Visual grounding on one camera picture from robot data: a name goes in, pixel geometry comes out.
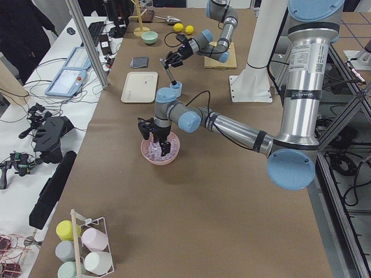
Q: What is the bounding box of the pile of clear ice cubes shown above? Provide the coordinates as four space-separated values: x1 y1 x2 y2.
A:
145 138 180 162

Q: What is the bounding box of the black keyboard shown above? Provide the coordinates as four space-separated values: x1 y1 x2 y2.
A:
88 21 105 47

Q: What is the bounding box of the mint green bowl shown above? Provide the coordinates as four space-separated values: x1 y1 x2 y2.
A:
141 31 158 45

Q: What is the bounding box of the aluminium frame post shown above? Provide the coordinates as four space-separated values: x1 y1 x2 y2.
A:
65 0 108 89

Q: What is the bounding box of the yellow lemon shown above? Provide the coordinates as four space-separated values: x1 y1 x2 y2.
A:
173 23 184 32
185 25 194 35

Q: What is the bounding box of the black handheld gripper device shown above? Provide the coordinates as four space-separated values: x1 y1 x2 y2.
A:
19 103 74 163

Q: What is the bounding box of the pink cup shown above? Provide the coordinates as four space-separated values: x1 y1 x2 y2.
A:
81 228 108 252

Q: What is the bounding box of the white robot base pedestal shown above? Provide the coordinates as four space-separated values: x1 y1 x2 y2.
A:
230 0 288 103

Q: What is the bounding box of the small black handheld gripper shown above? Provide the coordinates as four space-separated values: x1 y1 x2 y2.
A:
1 152 43 189

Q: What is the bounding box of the white wire cup rack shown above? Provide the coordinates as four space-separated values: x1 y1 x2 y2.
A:
70 209 115 277

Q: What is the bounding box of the pink bowl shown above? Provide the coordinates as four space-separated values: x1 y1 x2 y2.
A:
141 131 180 165

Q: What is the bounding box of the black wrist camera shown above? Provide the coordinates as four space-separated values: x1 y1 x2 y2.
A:
137 118 155 140

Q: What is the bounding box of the grey cup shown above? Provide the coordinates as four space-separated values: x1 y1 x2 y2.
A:
55 240 75 262

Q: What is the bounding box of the grey folded cloth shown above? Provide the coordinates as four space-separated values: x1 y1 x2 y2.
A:
130 57 149 68

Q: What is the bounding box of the steel muddler black tip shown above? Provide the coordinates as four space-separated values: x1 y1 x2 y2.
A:
159 58 177 86

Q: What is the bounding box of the metal scoop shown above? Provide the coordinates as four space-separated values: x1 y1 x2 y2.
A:
155 16 181 25

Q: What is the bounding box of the white cup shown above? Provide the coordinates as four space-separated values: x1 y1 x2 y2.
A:
84 251 112 275

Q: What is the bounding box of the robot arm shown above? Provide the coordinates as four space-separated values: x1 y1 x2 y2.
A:
163 1 238 69
143 1 344 190

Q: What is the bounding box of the wooden mug tree stand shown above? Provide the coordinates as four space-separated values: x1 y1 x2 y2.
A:
130 0 150 37

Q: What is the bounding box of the computer mouse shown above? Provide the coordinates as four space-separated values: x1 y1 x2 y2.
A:
67 27 75 35

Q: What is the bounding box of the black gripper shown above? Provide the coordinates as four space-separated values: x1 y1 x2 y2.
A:
152 125 171 156
164 41 193 69

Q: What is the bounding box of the cream rabbit tray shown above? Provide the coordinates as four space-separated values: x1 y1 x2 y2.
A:
121 72 158 103

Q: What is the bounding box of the blue teach pendant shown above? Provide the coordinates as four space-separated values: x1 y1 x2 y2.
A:
64 46 92 70
45 68 87 98

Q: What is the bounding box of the black long bar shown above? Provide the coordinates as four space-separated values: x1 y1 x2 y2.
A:
28 151 77 230

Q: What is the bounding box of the mint cup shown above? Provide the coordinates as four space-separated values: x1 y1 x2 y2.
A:
57 261 77 278

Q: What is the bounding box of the yellow cup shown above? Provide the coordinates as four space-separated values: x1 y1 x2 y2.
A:
56 220 74 241

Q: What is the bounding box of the light blue cup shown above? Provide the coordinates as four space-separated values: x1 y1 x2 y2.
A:
169 81 183 98

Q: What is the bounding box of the wooden cutting board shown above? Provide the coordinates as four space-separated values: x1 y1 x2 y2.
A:
204 42 237 70

